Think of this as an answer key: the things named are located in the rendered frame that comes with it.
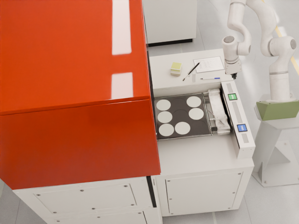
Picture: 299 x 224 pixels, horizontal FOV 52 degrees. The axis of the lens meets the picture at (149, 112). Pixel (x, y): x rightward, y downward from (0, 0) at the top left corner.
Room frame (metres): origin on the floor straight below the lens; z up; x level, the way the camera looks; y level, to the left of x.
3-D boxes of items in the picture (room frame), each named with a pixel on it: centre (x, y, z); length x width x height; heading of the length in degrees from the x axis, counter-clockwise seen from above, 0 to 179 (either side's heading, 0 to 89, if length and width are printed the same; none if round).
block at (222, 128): (1.12, -0.47, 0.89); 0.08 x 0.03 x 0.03; 87
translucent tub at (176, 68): (1.63, -0.24, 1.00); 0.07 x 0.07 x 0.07; 66
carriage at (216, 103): (1.28, -0.47, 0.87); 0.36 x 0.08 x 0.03; 177
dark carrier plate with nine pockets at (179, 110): (1.27, -0.21, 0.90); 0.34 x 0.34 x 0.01; 87
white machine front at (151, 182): (1.10, 0.03, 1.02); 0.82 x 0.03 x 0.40; 177
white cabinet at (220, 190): (1.35, -0.32, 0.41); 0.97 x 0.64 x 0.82; 177
